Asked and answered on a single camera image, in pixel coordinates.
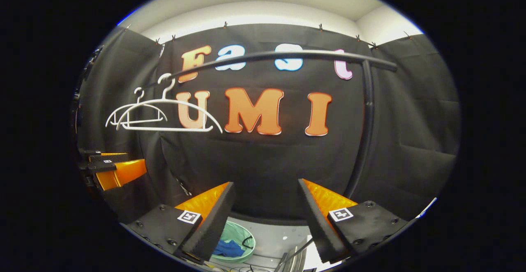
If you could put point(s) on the white sheet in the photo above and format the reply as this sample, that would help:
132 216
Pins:
427 207

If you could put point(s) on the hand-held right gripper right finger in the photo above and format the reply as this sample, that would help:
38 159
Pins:
322 227

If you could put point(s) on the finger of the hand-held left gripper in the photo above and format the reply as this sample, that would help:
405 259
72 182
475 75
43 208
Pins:
109 157
123 173

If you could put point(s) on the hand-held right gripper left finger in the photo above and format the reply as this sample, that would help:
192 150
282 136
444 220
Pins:
211 227

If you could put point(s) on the black clothes rack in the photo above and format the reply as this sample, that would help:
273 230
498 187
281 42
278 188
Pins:
367 111

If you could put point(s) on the silver metal frame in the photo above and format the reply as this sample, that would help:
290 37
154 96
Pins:
296 261

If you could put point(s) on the white plastic hanger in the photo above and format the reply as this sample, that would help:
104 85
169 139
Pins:
172 129
140 100

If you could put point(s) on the row of small backdrop clips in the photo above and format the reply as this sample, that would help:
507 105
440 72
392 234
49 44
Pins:
225 25

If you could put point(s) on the green laundry hamper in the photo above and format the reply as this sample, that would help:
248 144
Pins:
236 233

